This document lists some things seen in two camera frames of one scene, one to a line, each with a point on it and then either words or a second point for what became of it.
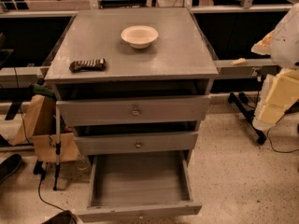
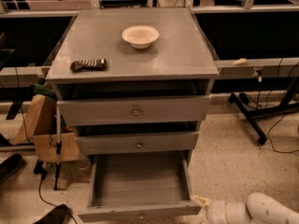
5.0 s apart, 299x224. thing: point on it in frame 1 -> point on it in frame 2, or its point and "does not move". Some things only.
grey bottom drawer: (138, 185) does not move
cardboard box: (39, 123) does not move
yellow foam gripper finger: (264, 46) -> (205, 201)
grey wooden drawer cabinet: (133, 81) does not move
